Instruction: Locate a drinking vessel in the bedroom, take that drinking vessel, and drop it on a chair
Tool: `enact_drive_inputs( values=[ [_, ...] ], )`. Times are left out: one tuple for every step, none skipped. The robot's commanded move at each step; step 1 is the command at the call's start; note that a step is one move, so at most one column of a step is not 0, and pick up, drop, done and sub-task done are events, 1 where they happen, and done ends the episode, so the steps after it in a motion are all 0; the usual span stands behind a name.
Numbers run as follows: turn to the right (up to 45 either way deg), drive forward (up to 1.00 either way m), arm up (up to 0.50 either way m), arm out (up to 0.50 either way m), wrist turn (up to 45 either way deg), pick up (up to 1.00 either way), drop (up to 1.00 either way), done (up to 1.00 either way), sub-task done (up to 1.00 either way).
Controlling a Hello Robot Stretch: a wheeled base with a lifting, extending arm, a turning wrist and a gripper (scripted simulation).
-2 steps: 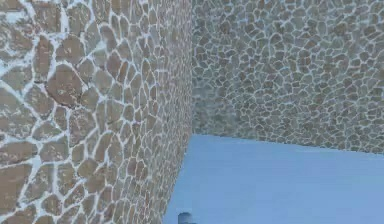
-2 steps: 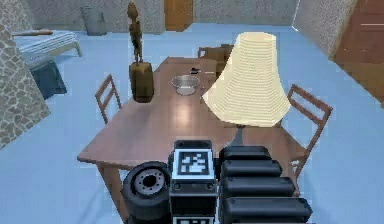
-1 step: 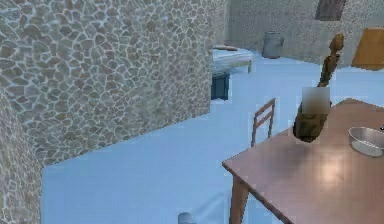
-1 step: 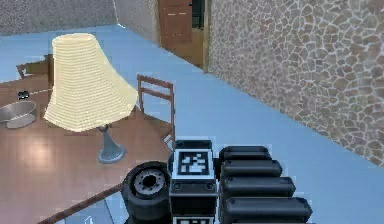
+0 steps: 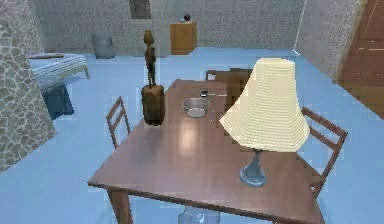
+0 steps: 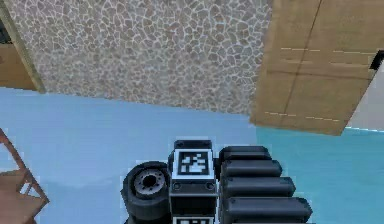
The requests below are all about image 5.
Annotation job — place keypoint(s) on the brown wooden slat chair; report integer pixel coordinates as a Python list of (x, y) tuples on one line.
[(325, 140), (117, 120), (233, 83)]

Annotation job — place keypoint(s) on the silver metal bowl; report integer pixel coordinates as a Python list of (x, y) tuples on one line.
[(196, 107)]

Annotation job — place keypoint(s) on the small black white object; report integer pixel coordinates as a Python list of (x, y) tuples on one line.
[(204, 93)]

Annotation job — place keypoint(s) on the brown wooden figure statue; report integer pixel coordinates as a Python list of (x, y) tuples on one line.
[(152, 100)]

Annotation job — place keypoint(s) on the brown wooden dining table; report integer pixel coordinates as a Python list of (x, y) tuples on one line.
[(186, 156)]

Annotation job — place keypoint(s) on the cream shade table lamp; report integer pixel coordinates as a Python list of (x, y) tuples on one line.
[(266, 106)]

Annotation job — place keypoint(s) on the orange wooden cabinet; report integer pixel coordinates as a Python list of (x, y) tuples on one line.
[(182, 37)]

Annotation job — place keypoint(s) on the dark red round object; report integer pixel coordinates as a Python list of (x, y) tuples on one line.
[(187, 17)]

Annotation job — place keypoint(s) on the grey metal bin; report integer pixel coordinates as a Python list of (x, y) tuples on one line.
[(102, 45)]

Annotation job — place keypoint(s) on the dark blue cloth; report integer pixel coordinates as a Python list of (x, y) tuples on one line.
[(57, 100)]

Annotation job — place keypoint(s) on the white striped bed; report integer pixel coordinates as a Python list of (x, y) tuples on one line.
[(58, 66)]

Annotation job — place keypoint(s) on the brown flat object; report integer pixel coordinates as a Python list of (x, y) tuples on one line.
[(46, 56)]

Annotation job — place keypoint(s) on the brown wooden room door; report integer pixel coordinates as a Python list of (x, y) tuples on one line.
[(365, 56)]

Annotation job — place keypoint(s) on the dark framed wall picture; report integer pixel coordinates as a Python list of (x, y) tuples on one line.
[(140, 9)]

